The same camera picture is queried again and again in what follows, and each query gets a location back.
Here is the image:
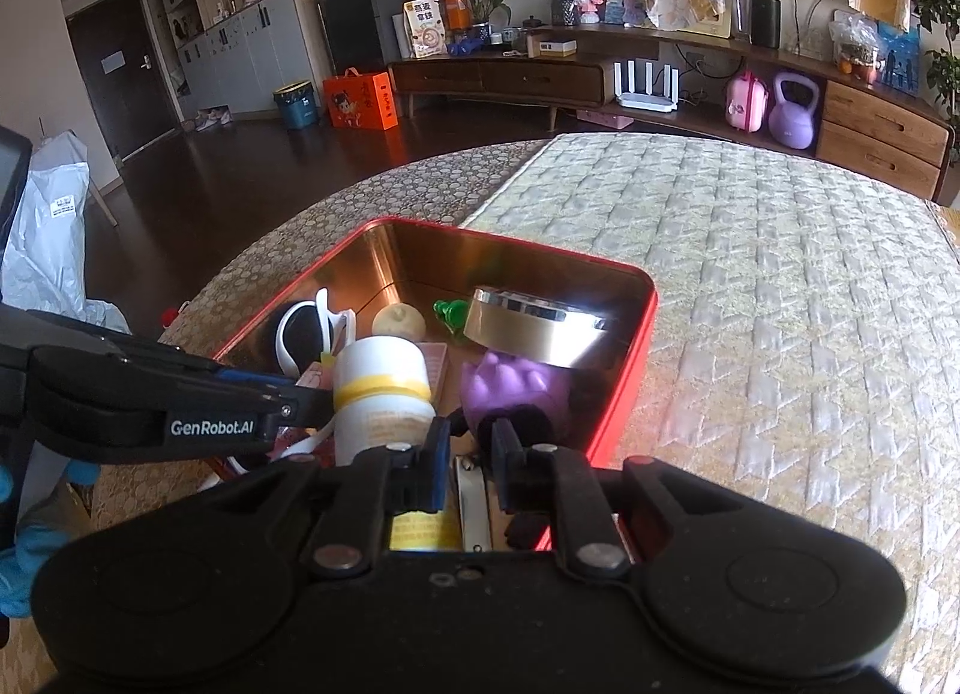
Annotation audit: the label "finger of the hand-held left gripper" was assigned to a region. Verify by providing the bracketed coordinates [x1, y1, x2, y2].
[274, 385, 335, 441]
[0, 308, 295, 404]

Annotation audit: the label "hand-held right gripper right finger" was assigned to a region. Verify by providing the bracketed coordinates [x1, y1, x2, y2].
[490, 418, 722, 579]

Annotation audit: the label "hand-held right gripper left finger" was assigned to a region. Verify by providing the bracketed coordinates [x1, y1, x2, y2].
[217, 416, 455, 579]

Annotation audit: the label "yellow packet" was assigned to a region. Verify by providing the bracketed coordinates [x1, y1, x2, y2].
[390, 514, 463, 553]

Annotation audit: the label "white sunglasses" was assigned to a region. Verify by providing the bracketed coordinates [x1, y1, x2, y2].
[275, 287, 358, 381]

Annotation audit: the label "white tube with yellow band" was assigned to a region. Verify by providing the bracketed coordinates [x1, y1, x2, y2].
[332, 336, 438, 467]

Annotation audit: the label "purple spiky massage ball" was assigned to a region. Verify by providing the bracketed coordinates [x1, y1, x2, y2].
[459, 351, 579, 441]

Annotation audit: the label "cream round ball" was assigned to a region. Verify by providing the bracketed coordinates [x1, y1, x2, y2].
[373, 304, 428, 342]

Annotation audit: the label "red tin box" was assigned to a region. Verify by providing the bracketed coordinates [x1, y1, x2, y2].
[202, 216, 659, 554]

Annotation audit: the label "round silver and gold tin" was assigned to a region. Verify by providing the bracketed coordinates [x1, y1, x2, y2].
[463, 287, 613, 371]

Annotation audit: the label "person's left hand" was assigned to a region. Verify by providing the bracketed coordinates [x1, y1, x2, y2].
[0, 460, 102, 618]

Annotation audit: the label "white plastic bag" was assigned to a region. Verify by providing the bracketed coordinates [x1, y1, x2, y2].
[0, 131, 133, 336]

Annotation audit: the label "teal trash bin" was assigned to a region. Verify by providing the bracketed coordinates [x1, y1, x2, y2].
[272, 80, 320, 132]

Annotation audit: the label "cream quilted mat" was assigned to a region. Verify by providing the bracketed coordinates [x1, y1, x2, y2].
[460, 131, 960, 689]

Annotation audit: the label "orange gift box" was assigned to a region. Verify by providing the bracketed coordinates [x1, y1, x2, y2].
[322, 69, 397, 132]

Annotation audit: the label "dark door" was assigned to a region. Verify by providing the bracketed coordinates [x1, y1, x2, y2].
[66, 0, 185, 163]

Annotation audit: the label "pink power strip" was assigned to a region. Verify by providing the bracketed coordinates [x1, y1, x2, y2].
[577, 107, 635, 130]

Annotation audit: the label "black fridge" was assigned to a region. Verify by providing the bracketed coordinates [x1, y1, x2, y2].
[317, 0, 422, 77]

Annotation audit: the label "white snack bag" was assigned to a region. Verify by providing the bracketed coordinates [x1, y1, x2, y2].
[403, 0, 449, 60]

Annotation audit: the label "wooden TV cabinet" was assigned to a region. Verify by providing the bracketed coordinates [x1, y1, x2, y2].
[388, 23, 958, 197]

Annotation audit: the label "white router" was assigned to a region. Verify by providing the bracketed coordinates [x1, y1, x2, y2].
[613, 60, 680, 113]

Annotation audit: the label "orange gift bag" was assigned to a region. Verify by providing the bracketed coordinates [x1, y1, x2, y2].
[401, 0, 474, 32]

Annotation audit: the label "small potted plant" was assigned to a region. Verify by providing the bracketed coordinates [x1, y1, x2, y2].
[454, 0, 515, 43]

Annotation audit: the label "pink toy suitcase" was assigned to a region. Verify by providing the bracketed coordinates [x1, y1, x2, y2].
[724, 69, 773, 135]

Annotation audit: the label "purple kettlebell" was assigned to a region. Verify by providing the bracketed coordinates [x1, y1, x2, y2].
[767, 70, 821, 151]

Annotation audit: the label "black speaker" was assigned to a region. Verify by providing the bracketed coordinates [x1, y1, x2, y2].
[750, 0, 783, 49]

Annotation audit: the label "clear plastic bag of fruit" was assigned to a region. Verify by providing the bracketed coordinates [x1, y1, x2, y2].
[830, 11, 883, 82]

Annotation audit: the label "tall potted tree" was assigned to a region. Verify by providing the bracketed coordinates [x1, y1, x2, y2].
[911, 0, 960, 164]

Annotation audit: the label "wooden wall cabinet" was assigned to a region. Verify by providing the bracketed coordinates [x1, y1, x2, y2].
[139, 0, 332, 127]

